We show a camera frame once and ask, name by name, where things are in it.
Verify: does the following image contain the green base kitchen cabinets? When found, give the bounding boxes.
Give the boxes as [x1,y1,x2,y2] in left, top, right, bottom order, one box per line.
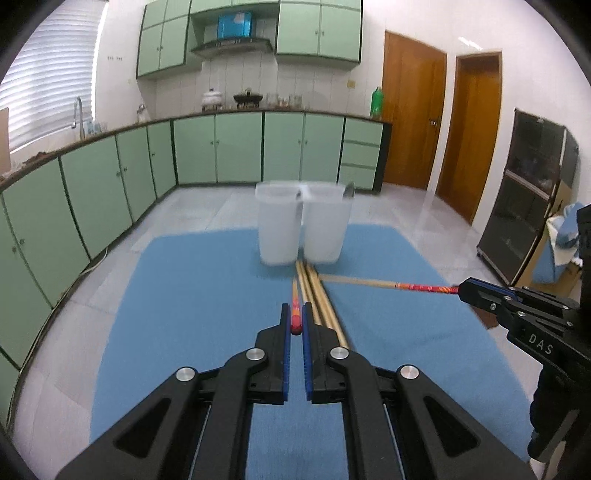
[0,111,393,416]

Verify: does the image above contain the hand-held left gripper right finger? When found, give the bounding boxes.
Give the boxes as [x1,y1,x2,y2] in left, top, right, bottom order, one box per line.
[302,302,528,480]

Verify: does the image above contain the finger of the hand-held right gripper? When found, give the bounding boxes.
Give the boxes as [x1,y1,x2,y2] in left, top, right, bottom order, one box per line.
[456,277,580,326]

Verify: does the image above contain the dark glass display cabinet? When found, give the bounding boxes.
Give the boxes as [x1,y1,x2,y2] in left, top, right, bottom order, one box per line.
[477,108,580,287]

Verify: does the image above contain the white window blinds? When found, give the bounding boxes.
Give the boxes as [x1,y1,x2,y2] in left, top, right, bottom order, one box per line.
[0,0,110,154]

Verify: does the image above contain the plain wooden door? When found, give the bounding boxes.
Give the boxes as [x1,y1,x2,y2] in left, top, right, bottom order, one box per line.
[436,52,503,226]

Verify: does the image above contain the chrome sink faucet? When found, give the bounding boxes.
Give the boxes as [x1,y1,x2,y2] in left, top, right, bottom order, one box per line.
[71,96,87,139]

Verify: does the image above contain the floor cable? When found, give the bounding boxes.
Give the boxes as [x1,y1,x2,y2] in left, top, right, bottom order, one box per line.
[82,246,110,276]

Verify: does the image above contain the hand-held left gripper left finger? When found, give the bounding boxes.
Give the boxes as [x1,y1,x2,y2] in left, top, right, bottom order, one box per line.
[55,302,291,480]

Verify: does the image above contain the black range hood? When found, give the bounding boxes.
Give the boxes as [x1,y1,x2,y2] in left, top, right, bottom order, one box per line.
[189,38,274,59]

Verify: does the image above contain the group of glass jars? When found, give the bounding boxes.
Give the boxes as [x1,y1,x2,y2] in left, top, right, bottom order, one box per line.
[265,92,304,110]

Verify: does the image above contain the wooden door with handle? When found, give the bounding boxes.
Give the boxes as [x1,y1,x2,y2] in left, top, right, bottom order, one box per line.
[382,31,448,190]

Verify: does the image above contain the brown cardboard board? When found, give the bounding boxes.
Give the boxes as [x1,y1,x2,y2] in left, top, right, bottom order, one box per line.
[0,107,11,176]

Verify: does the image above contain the red patterned wooden chopstick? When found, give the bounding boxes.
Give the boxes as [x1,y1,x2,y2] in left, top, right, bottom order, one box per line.
[290,279,303,335]
[318,273,461,295]

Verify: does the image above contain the white plastic utensil container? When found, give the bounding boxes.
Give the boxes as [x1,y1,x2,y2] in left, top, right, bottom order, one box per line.
[255,181,304,267]
[300,182,355,264]

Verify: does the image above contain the green wall kitchen cabinets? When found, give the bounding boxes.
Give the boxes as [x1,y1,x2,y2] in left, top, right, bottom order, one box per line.
[136,0,362,79]

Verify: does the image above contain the blue hood chimney cover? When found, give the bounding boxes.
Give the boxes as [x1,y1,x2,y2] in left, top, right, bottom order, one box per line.
[218,11,253,40]

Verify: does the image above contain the black wok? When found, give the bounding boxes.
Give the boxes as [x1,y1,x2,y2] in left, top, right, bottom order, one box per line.
[233,91,264,110]

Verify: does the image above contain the blue mat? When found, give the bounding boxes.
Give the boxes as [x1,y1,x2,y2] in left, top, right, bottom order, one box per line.
[90,224,533,480]

